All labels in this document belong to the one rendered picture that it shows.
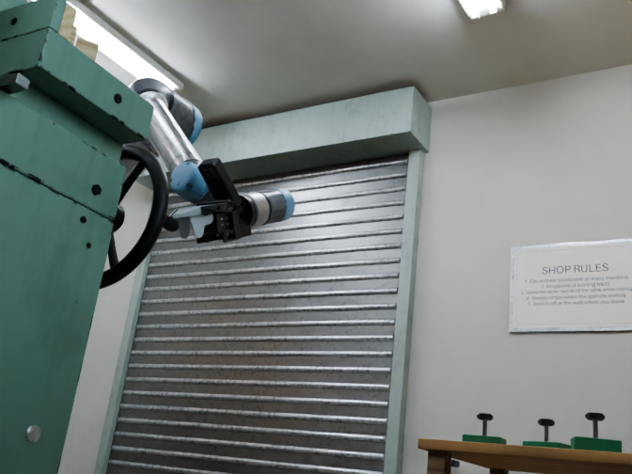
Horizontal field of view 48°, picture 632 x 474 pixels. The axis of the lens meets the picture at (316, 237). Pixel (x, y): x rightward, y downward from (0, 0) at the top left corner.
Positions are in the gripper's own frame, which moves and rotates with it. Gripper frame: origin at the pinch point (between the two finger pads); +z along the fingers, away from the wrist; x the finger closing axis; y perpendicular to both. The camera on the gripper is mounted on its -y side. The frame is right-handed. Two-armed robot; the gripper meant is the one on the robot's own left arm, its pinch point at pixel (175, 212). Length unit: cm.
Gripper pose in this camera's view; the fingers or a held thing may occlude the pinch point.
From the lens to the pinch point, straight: 136.1
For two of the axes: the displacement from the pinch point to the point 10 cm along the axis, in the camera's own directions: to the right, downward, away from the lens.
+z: -5.3, 1.4, -8.4
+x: -8.4, 0.4, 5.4
